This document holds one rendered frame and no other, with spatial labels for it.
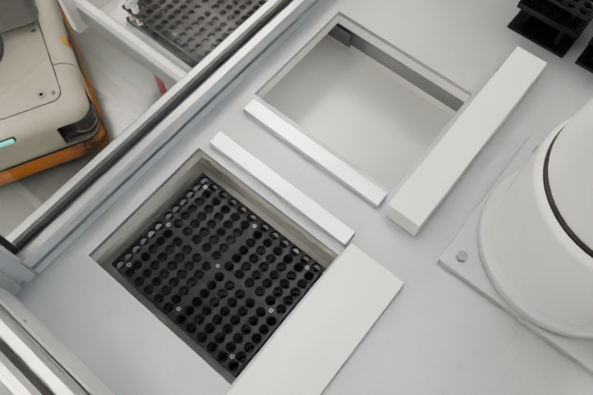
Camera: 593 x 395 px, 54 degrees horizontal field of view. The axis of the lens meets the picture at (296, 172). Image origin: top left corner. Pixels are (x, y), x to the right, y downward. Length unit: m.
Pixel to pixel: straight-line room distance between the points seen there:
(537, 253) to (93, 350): 0.51
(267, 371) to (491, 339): 0.26
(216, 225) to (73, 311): 0.21
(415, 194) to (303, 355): 0.24
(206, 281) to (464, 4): 0.58
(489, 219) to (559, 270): 0.15
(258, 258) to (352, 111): 0.32
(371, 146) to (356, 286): 0.30
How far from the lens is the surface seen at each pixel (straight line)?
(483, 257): 0.75
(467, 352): 0.74
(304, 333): 0.70
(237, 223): 0.80
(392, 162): 0.93
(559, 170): 0.59
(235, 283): 0.78
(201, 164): 0.92
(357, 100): 0.99
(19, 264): 0.76
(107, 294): 0.76
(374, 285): 0.72
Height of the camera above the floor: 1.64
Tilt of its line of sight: 63 degrees down
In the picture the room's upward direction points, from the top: straight up
